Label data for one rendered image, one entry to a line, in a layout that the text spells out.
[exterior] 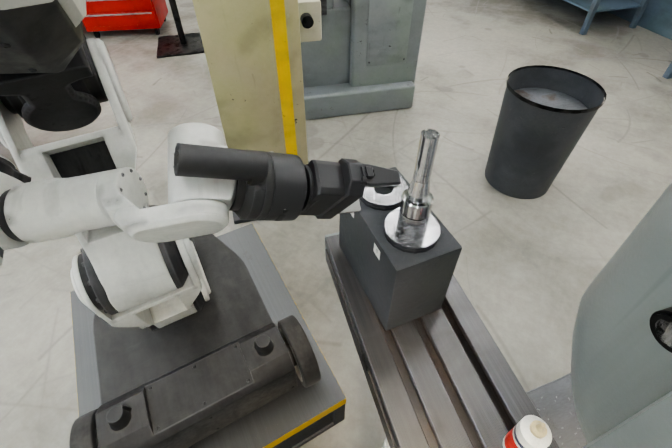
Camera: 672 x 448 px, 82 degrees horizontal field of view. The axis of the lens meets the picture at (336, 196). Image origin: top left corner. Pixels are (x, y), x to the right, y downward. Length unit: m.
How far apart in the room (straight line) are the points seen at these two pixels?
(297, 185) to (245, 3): 1.38
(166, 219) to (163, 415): 0.75
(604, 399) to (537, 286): 1.87
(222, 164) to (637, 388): 0.37
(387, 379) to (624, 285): 0.53
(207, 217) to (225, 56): 1.47
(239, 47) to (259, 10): 0.18
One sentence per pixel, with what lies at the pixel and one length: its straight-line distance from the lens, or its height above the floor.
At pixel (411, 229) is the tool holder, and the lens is 0.61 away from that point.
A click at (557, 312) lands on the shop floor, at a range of 2.10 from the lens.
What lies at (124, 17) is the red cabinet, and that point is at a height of 0.21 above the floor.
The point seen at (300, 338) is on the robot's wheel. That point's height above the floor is 0.60.
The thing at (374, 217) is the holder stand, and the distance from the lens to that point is 0.66.
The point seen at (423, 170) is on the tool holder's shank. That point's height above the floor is 1.26.
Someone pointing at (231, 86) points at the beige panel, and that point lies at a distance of 1.93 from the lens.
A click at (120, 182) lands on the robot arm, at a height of 1.31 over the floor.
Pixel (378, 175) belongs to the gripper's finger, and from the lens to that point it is 0.53.
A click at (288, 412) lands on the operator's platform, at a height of 0.40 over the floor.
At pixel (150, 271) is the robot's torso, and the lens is 0.77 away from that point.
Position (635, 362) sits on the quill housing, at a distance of 0.25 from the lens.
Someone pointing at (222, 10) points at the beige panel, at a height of 1.06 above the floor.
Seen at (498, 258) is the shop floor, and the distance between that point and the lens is 2.17.
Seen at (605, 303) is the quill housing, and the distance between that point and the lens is 0.26.
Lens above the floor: 1.60
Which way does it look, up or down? 44 degrees down
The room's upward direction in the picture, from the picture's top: straight up
